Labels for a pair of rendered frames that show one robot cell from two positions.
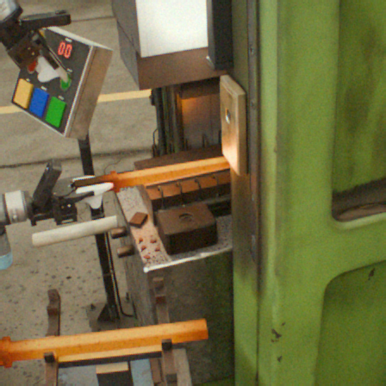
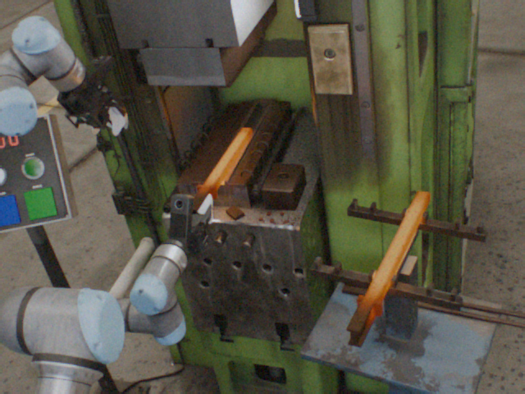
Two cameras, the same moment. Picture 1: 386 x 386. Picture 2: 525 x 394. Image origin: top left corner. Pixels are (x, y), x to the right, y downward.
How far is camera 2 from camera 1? 1.21 m
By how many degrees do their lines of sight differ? 41
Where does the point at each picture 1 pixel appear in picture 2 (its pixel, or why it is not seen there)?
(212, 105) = (182, 108)
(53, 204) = (197, 235)
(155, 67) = (228, 59)
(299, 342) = not seen: hidden behind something
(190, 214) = (281, 173)
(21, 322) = not seen: outside the picture
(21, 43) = (99, 99)
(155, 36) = (241, 23)
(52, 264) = not seen: outside the picture
